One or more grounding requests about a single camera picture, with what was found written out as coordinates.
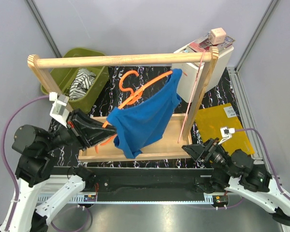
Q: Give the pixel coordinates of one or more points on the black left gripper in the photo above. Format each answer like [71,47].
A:
[87,130]

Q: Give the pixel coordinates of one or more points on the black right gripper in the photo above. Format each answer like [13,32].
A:
[204,150]

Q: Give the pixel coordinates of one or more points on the blue tank top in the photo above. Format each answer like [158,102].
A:
[145,118]

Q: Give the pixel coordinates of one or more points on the orange plastic hanger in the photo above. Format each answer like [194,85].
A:
[133,94]

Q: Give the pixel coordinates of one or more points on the striped white tank top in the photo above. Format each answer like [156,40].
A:
[81,84]

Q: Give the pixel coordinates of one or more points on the pink wire hanger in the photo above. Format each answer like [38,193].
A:
[190,99]

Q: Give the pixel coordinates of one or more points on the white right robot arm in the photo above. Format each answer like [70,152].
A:
[238,173]

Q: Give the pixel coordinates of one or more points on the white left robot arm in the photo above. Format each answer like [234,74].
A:
[36,163]

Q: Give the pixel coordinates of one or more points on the wooden clothes rack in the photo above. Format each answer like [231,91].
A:
[146,126]

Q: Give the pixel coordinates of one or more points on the yellow padded envelope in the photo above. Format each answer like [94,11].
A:
[209,121]

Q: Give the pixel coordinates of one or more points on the green plastic basket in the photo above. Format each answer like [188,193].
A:
[61,78]

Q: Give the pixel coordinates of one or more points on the white storage box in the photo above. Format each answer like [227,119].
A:
[190,70]

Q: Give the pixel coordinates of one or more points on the stack of books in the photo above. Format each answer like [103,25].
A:
[204,44]

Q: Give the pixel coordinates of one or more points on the beige cube power socket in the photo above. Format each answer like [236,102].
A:
[217,36]

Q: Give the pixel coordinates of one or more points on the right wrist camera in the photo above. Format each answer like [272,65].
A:
[226,134]

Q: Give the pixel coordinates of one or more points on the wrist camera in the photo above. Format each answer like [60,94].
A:
[59,111]
[226,134]

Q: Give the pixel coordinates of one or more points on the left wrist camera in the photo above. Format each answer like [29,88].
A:
[59,111]

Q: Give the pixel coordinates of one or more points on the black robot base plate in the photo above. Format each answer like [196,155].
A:
[132,185]

